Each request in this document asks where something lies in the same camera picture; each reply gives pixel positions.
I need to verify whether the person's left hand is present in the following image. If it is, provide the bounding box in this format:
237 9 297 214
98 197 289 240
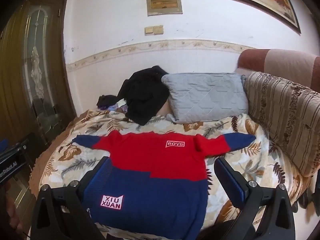
0 180 24 233

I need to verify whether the wooden door with glass panel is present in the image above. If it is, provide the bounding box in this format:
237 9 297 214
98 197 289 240
0 0 77 230

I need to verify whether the small dark cloth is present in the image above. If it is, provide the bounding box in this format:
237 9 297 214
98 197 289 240
97 94 119 108

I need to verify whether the leaf print blanket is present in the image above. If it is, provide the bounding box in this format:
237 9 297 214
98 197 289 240
30 109 308 240

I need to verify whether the purple cloth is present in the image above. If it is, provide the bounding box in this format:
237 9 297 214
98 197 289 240
100 100 129 113

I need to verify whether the striped floral pillow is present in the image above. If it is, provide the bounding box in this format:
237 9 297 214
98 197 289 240
244 71 320 178

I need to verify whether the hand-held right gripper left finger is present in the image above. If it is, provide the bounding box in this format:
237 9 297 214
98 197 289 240
31 156 112 240

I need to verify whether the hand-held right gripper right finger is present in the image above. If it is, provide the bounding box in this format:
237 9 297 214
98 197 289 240
214 157 295 240

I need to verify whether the framed wall plaque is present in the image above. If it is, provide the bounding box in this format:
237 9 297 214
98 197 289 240
146 0 183 17

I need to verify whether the red and blue sweater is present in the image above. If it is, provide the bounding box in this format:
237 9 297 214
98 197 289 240
72 130 256 234

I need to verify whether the brown fringed bedspread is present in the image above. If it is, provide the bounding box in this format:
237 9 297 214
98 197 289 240
29 119 78 195

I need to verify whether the brown and beige sofa backrest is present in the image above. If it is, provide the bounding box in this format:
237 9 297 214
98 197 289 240
236 49 320 93

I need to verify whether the black garment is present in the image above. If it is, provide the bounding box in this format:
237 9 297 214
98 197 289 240
117 65 170 126

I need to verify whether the dark object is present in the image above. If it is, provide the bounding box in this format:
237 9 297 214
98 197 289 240
292 180 320 214

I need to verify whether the grey quilted pillow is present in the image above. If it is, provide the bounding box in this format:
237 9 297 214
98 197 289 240
161 73 249 124

